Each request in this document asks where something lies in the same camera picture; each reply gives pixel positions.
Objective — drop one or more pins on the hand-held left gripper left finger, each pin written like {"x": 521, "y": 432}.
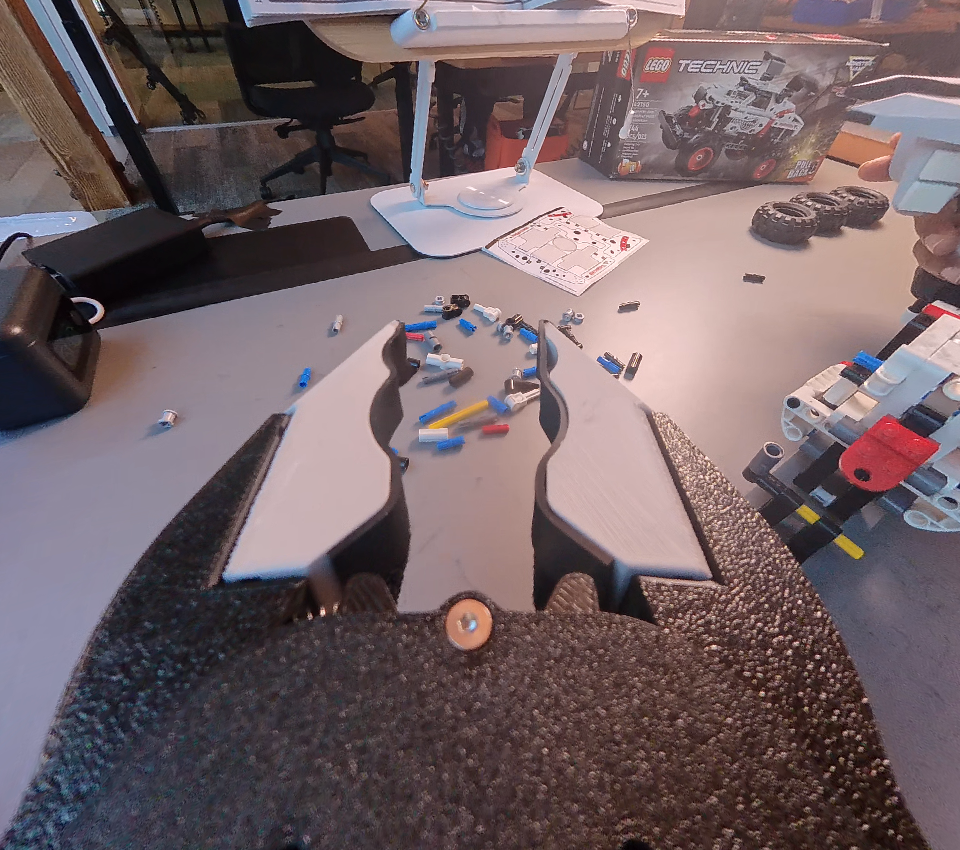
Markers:
{"x": 315, "y": 483}

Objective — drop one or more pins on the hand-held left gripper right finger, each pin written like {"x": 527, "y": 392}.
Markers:
{"x": 630, "y": 490}

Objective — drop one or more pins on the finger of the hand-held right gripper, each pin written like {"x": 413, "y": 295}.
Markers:
{"x": 926, "y": 82}
{"x": 926, "y": 123}

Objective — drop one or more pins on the black cylindrical axle connector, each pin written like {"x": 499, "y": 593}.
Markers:
{"x": 825, "y": 530}

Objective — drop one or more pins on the white brick toy truck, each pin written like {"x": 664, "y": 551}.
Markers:
{"x": 900, "y": 370}

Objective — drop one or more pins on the person's right hand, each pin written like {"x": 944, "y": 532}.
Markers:
{"x": 937, "y": 235}

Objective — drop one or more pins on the brown wooden panel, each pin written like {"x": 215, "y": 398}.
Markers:
{"x": 855, "y": 145}

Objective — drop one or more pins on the black toy tyre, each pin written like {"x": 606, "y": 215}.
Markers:
{"x": 784, "y": 222}
{"x": 825, "y": 209}
{"x": 862, "y": 205}

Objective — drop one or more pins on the pile of small brick pieces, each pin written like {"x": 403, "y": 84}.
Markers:
{"x": 442, "y": 361}

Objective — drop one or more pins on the dark grey flat mat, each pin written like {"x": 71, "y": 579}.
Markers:
{"x": 262, "y": 250}

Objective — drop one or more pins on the white sticker sheet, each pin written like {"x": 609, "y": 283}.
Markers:
{"x": 562, "y": 250}

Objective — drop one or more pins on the toy truck set box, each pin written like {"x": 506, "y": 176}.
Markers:
{"x": 675, "y": 138}

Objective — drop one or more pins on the dark crumpled scrap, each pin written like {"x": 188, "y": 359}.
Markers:
{"x": 240, "y": 217}

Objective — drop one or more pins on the black device with green display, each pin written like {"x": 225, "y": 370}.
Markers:
{"x": 37, "y": 370}

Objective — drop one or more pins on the black power adapter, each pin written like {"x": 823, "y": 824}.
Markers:
{"x": 112, "y": 250}

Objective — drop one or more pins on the orange crate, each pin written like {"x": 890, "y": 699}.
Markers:
{"x": 540, "y": 142}

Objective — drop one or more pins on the black office chair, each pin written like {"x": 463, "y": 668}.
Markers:
{"x": 307, "y": 85}

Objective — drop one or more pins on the wooden post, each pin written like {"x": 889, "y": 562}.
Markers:
{"x": 52, "y": 108}

